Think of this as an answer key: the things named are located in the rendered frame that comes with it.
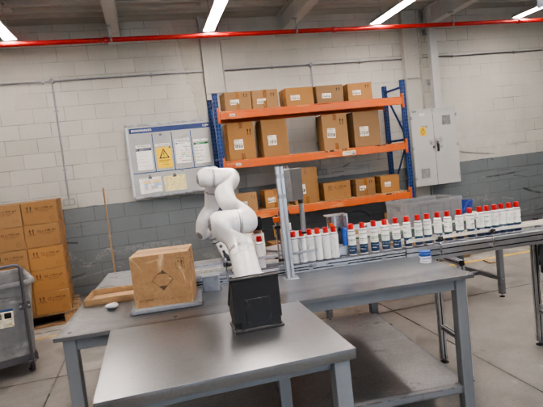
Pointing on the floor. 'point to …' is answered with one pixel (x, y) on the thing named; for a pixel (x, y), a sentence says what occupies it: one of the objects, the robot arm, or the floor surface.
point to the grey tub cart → (16, 318)
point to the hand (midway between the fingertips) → (229, 262)
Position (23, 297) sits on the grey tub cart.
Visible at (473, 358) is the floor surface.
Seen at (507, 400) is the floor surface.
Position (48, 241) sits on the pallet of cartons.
